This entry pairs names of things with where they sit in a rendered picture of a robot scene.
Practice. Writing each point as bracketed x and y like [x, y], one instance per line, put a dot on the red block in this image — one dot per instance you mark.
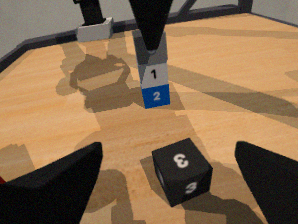
[2, 180]

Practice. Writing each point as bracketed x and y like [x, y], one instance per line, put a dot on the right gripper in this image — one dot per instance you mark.
[151, 16]

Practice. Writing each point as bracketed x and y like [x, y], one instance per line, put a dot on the white block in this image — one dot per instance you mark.
[153, 74]

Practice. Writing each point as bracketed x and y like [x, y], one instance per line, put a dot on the blue block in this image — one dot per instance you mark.
[156, 96]

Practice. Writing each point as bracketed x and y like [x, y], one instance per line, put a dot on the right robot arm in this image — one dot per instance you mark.
[91, 12]

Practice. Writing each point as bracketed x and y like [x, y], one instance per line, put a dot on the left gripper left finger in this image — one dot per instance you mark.
[56, 193]

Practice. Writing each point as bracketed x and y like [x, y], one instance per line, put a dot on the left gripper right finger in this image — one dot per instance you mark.
[273, 181]

